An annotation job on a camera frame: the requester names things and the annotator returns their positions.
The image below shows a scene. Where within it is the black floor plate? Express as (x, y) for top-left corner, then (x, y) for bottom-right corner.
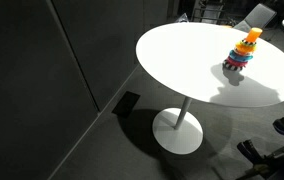
(111, 91), (142, 119)

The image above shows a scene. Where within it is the white table pedestal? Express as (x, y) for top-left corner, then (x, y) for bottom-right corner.
(152, 96), (204, 156)

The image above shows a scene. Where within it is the black white striped ring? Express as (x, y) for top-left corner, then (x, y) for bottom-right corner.
(222, 60), (245, 72)

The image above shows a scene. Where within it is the red ring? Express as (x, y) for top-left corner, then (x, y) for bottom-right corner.
(225, 56), (250, 68)

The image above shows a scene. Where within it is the blue ring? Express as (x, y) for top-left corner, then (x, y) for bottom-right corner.
(228, 49), (254, 62)

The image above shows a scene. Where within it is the metal frame cart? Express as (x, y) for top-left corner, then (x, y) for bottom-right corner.
(190, 0), (237, 26)

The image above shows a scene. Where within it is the yellow orange ring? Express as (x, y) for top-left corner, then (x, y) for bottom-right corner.
(234, 42), (257, 56)

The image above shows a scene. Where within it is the green dotted small ring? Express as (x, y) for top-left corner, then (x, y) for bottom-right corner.
(239, 38), (258, 48)

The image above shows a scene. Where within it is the orange peg ring holder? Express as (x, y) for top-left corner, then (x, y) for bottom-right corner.
(246, 27), (264, 44)

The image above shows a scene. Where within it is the black metal mounting frame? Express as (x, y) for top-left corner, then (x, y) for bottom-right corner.
(241, 142), (284, 180)

